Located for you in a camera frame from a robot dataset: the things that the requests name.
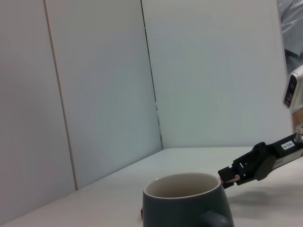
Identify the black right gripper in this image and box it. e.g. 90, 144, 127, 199
217, 134, 303, 189

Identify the pink handled metal spoon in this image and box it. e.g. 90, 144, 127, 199
219, 175, 240, 187

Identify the grey ceramic cup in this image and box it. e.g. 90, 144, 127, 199
143, 173, 235, 227

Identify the person in light blue shirt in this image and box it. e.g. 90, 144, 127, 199
277, 0, 303, 130

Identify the grey right gripper cable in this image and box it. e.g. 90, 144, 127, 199
294, 126, 303, 144

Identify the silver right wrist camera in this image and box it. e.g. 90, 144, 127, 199
283, 65, 303, 111

